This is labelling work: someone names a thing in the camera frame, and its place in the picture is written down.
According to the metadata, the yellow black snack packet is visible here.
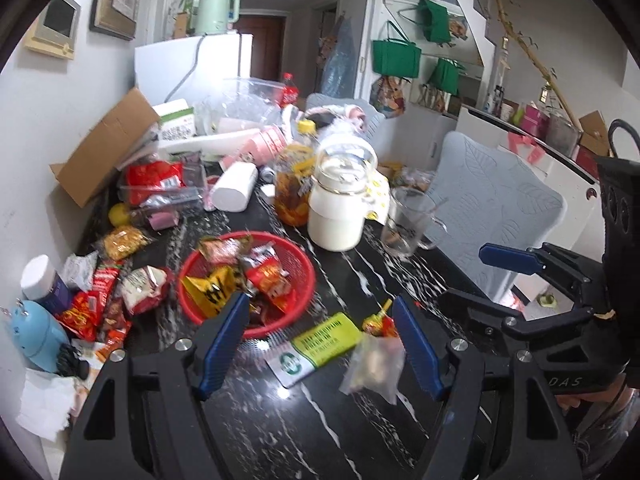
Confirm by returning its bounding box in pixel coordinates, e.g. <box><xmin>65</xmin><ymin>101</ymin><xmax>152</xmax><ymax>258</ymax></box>
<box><xmin>181</xmin><ymin>266</ymin><xmax>243</xmax><ymax>318</ymax></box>

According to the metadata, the clear plastic nut bag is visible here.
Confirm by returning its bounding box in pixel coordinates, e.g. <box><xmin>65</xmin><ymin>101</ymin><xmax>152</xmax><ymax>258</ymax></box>
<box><xmin>340</xmin><ymin>333</ymin><xmax>406</xmax><ymax>405</ymax></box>

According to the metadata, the red wedding candy packet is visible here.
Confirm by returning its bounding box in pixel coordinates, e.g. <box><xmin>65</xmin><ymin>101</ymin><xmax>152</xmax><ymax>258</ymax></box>
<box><xmin>243</xmin><ymin>256</ymin><xmax>295</xmax><ymax>313</ymax></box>

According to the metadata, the person's right hand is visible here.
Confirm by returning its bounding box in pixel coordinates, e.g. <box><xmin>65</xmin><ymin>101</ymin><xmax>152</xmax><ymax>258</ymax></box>
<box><xmin>555</xmin><ymin>374</ymin><xmax>636</xmax><ymax>413</ymax></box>

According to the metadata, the small red gold candy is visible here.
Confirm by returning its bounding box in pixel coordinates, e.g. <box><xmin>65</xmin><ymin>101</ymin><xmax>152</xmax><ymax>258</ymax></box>
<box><xmin>362</xmin><ymin>299</ymin><xmax>398</xmax><ymax>337</ymax></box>

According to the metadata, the light blue chair back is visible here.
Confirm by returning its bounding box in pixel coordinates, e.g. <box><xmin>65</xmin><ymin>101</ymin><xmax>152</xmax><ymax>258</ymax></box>
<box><xmin>425</xmin><ymin>131</ymin><xmax>567</xmax><ymax>302</ymax></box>

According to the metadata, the green self-discipline packet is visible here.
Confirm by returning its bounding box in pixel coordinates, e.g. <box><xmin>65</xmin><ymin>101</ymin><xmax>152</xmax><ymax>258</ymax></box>
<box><xmin>266</xmin><ymin>312</ymin><xmax>361</xmax><ymax>388</ymax></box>

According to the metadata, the red plastic basket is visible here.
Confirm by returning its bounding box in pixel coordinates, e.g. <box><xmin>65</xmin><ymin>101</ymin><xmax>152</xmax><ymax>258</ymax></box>
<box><xmin>177</xmin><ymin>231</ymin><xmax>316</xmax><ymax>339</ymax></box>

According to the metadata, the clear glass mug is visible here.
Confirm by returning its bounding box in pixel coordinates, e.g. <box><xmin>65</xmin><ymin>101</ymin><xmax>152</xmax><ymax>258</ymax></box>
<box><xmin>381</xmin><ymin>186</ymin><xmax>448</xmax><ymax>258</ymax></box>

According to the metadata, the white cylinder container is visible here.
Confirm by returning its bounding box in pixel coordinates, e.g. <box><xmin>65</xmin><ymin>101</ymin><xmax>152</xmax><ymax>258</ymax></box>
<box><xmin>212</xmin><ymin>162</ymin><xmax>258</xmax><ymax>212</ymax></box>

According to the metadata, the red snack packets pile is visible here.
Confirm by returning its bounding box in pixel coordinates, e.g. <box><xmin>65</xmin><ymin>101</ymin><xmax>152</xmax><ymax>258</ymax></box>
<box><xmin>54</xmin><ymin>260</ymin><xmax>131</xmax><ymax>363</ymax></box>

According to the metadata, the gold nut snack packet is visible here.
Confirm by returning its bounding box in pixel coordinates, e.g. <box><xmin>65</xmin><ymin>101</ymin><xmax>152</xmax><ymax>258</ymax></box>
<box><xmin>96</xmin><ymin>226</ymin><xmax>153</xmax><ymax>261</ymax></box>

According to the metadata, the white cream jar pot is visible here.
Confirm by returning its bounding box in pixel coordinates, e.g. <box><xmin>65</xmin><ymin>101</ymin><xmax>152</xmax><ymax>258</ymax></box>
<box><xmin>307</xmin><ymin>133</ymin><xmax>378</xmax><ymax>252</ymax></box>

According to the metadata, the yellow lemon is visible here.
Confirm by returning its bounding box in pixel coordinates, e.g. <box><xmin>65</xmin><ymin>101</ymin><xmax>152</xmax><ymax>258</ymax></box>
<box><xmin>108</xmin><ymin>203</ymin><xmax>132</xmax><ymax>228</ymax></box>

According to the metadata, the pickle jar yellow lid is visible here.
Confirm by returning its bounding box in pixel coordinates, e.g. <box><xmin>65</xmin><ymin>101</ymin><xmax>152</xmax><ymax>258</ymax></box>
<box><xmin>273</xmin><ymin>119</ymin><xmax>319</xmax><ymax>226</ymax></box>

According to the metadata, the silver white snack packet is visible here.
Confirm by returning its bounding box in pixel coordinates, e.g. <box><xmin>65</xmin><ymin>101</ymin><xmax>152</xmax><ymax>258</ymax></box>
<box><xmin>61</xmin><ymin>252</ymin><xmax>99</xmax><ymax>292</ymax></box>

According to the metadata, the red bag in container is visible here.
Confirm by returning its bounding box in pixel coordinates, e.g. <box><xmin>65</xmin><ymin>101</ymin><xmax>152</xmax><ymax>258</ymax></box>
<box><xmin>125</xmin><ymin>160</ymin><xmax>184</xmax><ymax>207</ymax></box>

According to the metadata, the green tote bag right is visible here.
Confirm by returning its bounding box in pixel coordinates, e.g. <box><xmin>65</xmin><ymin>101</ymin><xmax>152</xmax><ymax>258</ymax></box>
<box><xmin>428</xmin><ymin>58</ymin><xmax>464</xmax><ymax>94</ymax></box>

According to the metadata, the green tote bag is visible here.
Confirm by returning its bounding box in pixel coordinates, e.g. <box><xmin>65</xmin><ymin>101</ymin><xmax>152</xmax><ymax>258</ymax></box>
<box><xmin>428</xmin><ymin>58</ymin><xmax>464</xmax><ymax>94</ymax></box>
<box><xmin>398</xmin><ymin>0</ymin><xmax>451</xmax><ymax>44</ymax></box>
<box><xmin>372</xmin><ymin>21</ymin><xmax>422</xmax><ymax>79</ymax></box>

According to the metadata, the light blue toy figure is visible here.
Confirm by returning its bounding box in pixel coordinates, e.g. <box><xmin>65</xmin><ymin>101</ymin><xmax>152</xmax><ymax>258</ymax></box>
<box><xmin>1</xmin><ymin>300</ymin><xmax>70</xmax><ymax>374</ymax></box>

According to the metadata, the white cap blue bottle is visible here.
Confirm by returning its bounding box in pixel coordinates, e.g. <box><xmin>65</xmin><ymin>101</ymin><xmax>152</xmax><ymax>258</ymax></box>
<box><xmin>20</xmin><ymin>255</ymin><xmax>73</xmax><ymax>315</ymax></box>

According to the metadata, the brown cardboard box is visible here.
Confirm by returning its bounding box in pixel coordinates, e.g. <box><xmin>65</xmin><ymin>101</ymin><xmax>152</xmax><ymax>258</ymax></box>
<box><xmin>50</xmin><ymin>88</ymin><xmax>160</xmax><ymax>208</ymax></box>

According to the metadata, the red cola bottle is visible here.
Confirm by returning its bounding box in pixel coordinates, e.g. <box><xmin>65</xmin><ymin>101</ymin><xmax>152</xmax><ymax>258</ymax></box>
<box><xmin>280</xmin><ymin>73</ymin><xmax>299</xmax><ymax>108</ymax></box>

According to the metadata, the green tote bag left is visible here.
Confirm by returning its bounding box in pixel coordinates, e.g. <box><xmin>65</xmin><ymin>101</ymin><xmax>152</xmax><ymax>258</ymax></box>
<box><xmin>372</xmin><ymin>21</ymin><xmax>422</xmax><ymax>79</ymax></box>

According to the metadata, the green tote bag upper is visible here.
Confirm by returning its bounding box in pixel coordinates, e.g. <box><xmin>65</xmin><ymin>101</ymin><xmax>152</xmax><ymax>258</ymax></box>
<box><xmin>398</xmin><ymin>0</ymin><xmax>451</xmax><ymax>44</ymax></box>

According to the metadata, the white refrigerator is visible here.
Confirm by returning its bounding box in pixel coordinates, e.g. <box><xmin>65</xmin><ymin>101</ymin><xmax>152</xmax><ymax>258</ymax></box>
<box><xmin>134</xmin><ymin>30</ymin><xmax>254</xmax><ymax>105</ymax></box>

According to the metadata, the green electric kettle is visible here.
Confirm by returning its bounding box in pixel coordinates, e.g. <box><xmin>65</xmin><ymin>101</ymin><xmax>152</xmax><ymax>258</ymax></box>
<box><xmin>193</xmin><ymin>0</ymin><xmax>241</xmax><ymax>36</ymax></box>

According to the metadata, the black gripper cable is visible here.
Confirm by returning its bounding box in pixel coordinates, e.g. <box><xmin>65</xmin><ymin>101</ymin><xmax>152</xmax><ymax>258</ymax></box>
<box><xmin>606</xmin><ymin>118</ymin><xmax>640</xmax><ymax>158</ymax></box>

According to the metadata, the wall intercom panel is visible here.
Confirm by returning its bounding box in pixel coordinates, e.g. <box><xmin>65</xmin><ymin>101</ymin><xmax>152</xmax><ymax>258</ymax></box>
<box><xmin>23</xmin><ymin>0</ymin><xmax>81</xmax><ymax>60</ymax></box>

